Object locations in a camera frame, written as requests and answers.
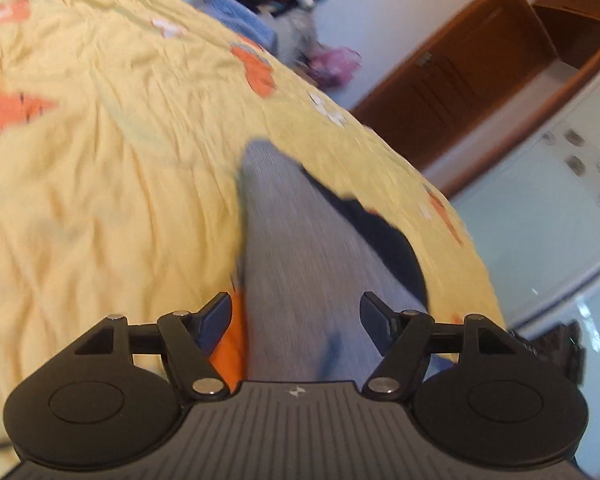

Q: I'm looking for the brown wooden door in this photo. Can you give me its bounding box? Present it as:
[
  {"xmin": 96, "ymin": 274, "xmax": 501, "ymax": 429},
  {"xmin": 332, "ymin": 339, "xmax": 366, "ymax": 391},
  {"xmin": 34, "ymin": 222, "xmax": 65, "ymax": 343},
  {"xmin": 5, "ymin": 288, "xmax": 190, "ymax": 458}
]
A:
[{"xmin": 350, "ymin": 0, "xmax": 558, "ymax": 171}]

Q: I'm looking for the brown wooden wardrobe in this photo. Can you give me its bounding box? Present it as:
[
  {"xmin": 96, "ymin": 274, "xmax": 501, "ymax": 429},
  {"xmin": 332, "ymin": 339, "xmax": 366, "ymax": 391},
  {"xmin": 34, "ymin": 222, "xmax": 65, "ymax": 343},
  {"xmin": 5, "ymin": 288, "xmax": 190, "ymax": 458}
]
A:
[{"xmin": 533, "ymin": 0, "xmax": 600, "ymax": 72}]

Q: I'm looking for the yellow carrot print blanket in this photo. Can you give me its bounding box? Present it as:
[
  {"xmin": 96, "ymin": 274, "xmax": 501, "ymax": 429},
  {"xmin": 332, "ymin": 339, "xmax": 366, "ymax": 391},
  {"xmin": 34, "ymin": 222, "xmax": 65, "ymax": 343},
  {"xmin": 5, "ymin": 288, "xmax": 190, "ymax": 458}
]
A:
[{"xmin": 0, "ymin": 0, "xmax": 507, "ymax": 461}]

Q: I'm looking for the clear plastic bag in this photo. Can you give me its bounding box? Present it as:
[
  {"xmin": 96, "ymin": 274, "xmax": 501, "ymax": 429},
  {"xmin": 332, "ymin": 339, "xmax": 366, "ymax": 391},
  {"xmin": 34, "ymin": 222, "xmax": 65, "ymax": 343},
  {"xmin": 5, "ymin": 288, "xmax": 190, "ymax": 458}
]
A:
[{"xmin": 278, "ymin": 9, "xmax": 319, "ymax": 61}]

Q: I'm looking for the grey and navy sweater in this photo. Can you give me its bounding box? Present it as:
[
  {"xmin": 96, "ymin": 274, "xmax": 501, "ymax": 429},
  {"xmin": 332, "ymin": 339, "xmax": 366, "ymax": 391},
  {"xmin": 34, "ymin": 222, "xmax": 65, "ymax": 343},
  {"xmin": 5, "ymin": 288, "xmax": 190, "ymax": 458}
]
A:
[{"xmin": 231, "ymin": 139, "xmax": 429, "ymax": 384}]

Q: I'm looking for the pink plastic bag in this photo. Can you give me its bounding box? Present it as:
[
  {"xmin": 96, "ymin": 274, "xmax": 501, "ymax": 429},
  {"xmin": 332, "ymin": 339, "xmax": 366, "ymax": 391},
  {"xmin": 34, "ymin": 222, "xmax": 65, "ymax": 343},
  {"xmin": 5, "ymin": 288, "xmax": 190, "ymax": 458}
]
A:
[{"xmin": 307, "ymin": 46, "xmax": 363, "ymax": 90}]

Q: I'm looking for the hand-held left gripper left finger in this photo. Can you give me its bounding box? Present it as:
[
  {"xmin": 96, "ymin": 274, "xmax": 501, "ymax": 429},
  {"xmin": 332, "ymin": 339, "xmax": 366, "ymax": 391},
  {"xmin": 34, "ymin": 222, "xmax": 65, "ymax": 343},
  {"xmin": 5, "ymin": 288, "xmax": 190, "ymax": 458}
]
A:
[{"xmin": 73, "ymin": 291, "xmax": 234, "ymax": 402}]

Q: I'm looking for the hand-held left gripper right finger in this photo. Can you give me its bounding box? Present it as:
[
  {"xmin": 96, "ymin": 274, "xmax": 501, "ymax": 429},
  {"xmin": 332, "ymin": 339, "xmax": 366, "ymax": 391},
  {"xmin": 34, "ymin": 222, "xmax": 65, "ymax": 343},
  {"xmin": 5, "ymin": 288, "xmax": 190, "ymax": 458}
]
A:
[{"xmin": 359, "ymin": 291, "xmax": 526, "ymax": 402}]

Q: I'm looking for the light blue fleece blanket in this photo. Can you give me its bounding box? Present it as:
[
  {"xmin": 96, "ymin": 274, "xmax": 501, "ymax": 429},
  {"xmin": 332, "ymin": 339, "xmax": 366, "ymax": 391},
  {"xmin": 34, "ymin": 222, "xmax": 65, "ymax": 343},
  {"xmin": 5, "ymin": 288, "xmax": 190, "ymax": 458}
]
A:
[{"xmin": 200, "ymin": 0, "xmax": 280, "ymax": 56}]

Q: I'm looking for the frosted glass sliding door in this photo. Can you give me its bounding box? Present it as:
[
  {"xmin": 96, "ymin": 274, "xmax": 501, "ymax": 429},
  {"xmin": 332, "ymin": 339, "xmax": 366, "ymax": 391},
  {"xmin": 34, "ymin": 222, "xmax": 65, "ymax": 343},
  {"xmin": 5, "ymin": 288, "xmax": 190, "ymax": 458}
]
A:
[{"xmin": 442, "ymin": 47, "xmax": 600, "ymax": 341}]

